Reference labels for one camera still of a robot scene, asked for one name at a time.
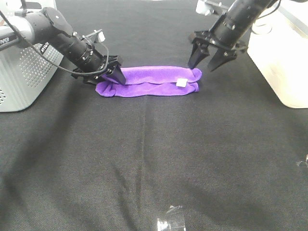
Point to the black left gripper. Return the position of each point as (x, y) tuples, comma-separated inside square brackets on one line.
[(110, 71)]

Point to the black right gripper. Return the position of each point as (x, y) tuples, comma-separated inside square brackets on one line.
[(202, 39)]

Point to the purple microfiber towel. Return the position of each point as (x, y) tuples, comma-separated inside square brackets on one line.
[(151, 80)]

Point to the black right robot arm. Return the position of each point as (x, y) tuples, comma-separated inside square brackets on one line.
[(225, 33)]

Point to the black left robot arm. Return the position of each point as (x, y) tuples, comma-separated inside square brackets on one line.
[(49, 27)]

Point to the white towel care label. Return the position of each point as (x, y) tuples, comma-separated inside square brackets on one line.
[(181, 82)]

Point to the white plastic storage bin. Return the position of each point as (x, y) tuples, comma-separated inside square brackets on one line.
[(278, 46)]

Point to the grey perforated laundry basket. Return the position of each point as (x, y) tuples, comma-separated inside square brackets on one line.
[(24, 75)]

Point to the clear tape patch right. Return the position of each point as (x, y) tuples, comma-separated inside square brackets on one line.
[(303, 163)]

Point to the clear tape patch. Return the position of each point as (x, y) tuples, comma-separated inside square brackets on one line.
[(303, 163), (172, 220)]

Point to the clear tape patch front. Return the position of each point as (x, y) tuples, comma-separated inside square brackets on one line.
[(172, 220)]

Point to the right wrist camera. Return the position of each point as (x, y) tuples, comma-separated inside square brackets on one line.
[(207, 7)]

